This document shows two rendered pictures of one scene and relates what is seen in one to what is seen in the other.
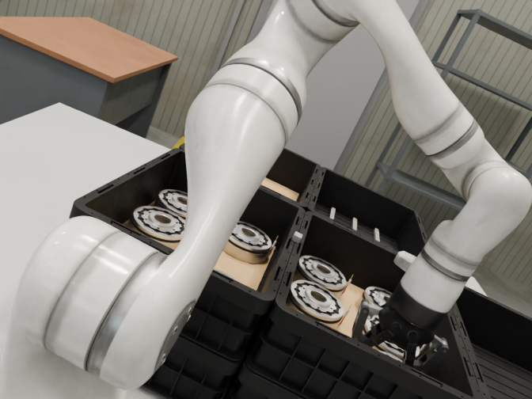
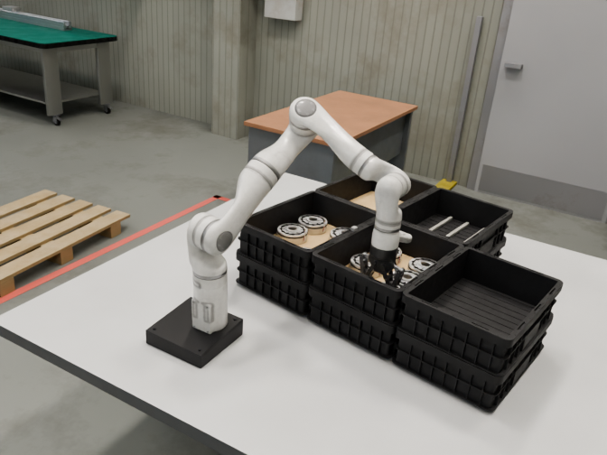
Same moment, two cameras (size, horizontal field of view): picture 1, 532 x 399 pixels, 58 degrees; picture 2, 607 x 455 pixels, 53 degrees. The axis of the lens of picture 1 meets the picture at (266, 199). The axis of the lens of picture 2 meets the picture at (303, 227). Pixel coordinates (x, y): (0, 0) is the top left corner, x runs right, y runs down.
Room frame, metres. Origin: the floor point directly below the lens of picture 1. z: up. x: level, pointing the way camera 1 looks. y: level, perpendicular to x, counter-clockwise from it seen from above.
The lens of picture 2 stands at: (-0.74, -0.91, 1.73)
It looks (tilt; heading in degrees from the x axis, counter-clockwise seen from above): 25 degrees down; 34
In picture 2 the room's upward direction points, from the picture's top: 5 degrees clockwise
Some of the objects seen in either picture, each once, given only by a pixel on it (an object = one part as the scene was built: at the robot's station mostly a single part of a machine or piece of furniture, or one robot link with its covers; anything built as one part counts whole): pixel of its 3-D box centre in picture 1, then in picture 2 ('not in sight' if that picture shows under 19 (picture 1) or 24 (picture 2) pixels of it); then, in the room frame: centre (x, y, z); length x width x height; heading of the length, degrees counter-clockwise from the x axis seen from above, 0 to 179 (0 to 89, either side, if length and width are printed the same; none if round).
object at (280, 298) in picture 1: (371, 290); (389, 253); (0.73, -0.22, 0.92); 0.40 x 0.30 x 0.02; 177
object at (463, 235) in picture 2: (359, 231); (448, 228); (1.13, -0.24, 0.87); 0.40 x 0.30 x 0.11; 177
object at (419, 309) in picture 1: (410, 317); (382, 256); (0.62, -0.26, 0.96); 0.08 x 0.08 x 0.09
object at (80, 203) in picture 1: (210, 212); (311, 221); (0.75, 0.08, 0.92); 0.40 x 0.30 x 0.02; 177
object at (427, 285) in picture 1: (435, 271); (389, 232); (0.64, -0.26, 1.03); 0.11 x 0.09 x 0.06; 177
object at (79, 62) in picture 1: (83, 96); (333, 161); (2.76, 1.26, 0.35); 1.30 x 0.67 x 0.70; 5
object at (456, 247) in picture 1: (477, 220); (389, 202); (0.61, -0.26, 1.13); 0.09 x 0.07 x 0.15; 2
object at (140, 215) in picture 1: (161, 222); (292, 229); (0.75, 0.15, 0.86); 0.10 x 0.10 x 0.01
